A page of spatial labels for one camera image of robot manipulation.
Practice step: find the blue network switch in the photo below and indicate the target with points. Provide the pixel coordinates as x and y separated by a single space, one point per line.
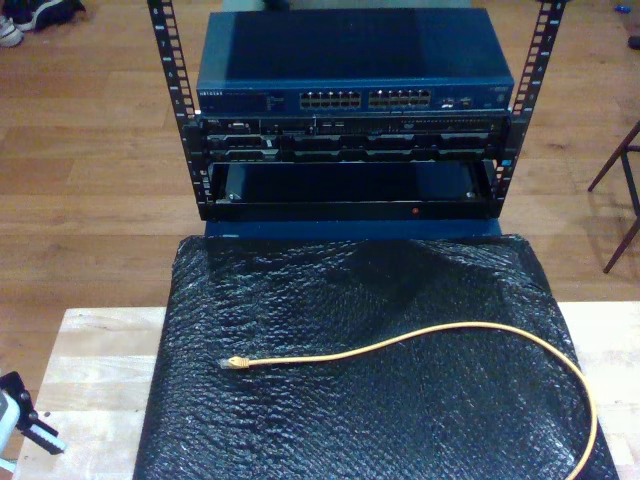
350 50

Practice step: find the dark sneaker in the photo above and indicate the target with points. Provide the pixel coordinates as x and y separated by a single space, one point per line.
45 12

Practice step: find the black bubble mat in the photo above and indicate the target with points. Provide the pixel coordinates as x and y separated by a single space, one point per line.
350 425

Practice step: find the blue metal base plate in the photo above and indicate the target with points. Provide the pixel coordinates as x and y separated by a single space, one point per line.
350 231

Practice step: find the dark red chair frame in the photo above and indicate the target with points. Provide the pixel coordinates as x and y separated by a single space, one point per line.
606 167

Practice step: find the small blue floor object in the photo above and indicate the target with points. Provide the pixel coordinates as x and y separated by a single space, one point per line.
621 8

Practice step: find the white sneaker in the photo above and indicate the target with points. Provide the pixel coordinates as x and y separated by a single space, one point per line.
9 32

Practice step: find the black rack server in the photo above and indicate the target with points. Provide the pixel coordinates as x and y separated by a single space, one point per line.
325 145

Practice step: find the black perforated rack post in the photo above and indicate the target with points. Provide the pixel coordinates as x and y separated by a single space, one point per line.
170 50
542 40

